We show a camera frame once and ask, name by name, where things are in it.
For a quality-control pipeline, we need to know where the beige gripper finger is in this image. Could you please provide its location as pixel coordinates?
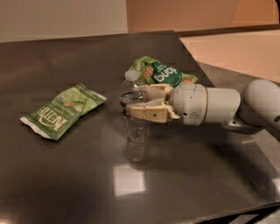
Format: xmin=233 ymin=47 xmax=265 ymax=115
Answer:
xmin=133 ymin=84 xmax=173 ymax=101
xmin=126 ymin=104 xmax=180 ymax=123

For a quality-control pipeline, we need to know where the clear plastic water bottle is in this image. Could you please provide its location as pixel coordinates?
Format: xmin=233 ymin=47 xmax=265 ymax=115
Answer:
xmin=119 ymin=69 xmax=151 ymax=144

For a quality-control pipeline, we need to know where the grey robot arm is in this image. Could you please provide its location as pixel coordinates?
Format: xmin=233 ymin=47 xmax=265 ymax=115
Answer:
xmin=125 ymin=79 xmax=280 ymax=137

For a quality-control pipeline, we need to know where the green snack bag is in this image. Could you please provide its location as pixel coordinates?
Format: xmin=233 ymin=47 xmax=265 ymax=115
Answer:
xmin=130 ymin=56 xmax=198 ymax=88

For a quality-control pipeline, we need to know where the green Kettle chips bag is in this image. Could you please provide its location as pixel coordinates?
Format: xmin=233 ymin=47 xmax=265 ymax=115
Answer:
xmin=20 ymin=84 xmax=107 ymax=141

